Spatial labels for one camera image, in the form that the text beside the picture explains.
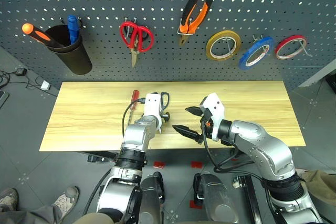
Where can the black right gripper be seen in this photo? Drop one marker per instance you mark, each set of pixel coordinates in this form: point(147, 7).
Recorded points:
point(206, 119)

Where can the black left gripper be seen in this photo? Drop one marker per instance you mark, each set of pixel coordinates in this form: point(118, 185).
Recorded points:
point(166, 116)

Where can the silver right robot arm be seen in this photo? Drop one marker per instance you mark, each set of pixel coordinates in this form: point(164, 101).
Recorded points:
point(265, 142)

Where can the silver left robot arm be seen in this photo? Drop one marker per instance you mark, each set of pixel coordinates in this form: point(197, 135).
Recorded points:
point(135, 136)

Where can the yellow tape roll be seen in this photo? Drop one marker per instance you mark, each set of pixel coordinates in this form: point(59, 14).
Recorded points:
point(208, 47)

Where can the blue tape roll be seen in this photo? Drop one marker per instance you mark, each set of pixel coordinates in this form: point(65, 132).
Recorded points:
point(242, 63)

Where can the silver tape hook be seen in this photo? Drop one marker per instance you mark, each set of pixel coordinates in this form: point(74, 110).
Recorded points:
point(258, 39)
point(229, 45)
point(304, 48)

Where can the dark grey perforated pegboard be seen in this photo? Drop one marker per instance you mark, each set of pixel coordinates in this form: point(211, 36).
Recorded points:
point(162, 1)

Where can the red tape roll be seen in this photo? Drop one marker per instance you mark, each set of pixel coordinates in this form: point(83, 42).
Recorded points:
point(290, 38)

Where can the grey pegboard side panel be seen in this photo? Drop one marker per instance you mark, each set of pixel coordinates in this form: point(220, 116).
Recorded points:
point(319, 73)

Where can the dark rounded robot leg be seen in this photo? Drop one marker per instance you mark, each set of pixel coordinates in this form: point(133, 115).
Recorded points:
point(151, 197)
point(215, 197)

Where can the orange and black pliers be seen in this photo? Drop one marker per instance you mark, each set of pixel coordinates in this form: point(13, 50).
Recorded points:
point(189, 26)

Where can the silver scissors hook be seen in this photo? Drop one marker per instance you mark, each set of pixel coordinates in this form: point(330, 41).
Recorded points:
point(128, 31)

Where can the black cup holder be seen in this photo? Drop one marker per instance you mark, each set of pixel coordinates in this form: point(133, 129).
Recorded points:
point(76, 60)

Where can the small white box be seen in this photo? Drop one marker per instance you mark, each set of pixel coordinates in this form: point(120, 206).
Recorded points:
point(45, 85)

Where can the grey hiking shoe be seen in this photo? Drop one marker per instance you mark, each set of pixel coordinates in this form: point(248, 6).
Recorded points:
point(65, 199)
point(8, 199)

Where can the olive trouser leg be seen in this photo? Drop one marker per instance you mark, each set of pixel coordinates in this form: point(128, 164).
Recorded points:
point(319, 182)

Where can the orange and black screwdriver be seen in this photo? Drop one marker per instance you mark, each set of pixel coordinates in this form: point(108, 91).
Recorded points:
point(39, 35)

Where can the black power adapter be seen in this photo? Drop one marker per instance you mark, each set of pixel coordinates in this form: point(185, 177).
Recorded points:
point(21, 71)

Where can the grey trouser leg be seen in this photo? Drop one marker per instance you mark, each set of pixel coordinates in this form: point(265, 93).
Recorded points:
point(31, 216)

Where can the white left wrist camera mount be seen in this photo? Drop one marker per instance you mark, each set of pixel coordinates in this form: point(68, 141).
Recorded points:
point(152, 104)

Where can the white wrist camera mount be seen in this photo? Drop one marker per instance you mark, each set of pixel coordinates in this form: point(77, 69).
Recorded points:
point(152, 104)
point(216, 108)

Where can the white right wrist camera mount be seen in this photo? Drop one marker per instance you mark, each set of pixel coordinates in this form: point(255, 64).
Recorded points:
point(216, 108)

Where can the black table frame bracket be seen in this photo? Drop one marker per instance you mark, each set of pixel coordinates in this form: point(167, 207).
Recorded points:
point(101, 156)

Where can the black metal rail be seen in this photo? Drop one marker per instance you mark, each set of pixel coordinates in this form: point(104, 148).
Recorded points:
point(249, 197)

